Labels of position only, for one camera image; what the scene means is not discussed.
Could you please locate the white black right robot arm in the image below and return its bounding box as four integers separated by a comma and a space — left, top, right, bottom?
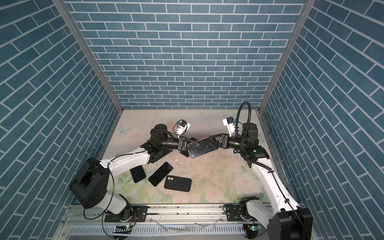
208, 102, 313, 240

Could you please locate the black case dual camera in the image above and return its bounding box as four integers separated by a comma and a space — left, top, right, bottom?
164, 175, 192, 192

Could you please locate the aluminium corner post right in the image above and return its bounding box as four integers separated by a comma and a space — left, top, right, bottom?
259, 0, 316, 113

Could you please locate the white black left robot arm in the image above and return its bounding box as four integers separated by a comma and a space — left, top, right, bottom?
69, 124, 199, 222

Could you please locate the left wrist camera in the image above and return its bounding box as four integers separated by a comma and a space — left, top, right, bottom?
176, 120, 191, 136

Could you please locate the aluminium corner post left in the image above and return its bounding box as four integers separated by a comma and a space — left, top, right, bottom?
52, 0, 123, 114

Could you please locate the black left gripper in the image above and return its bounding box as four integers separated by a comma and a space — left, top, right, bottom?
157, 137, 198, 152

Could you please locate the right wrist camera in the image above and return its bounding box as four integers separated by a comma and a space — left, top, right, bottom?
223, 117, 236, 137

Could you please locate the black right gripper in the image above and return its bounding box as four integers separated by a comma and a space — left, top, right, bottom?
209, 133, 247, 152

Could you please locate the blue phone black screen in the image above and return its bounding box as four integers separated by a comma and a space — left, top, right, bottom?
180, 150, 190, 158

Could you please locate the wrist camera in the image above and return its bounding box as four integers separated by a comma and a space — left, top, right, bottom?
223, 117, 236, 137
176, 120, 191, 136

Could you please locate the black phone face up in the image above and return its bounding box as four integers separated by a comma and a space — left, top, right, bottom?
148, 162, 173, 187

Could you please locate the aluminium corner post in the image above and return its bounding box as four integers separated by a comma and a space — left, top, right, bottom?
259, 0, 316, 113
52, 0, 123, 114

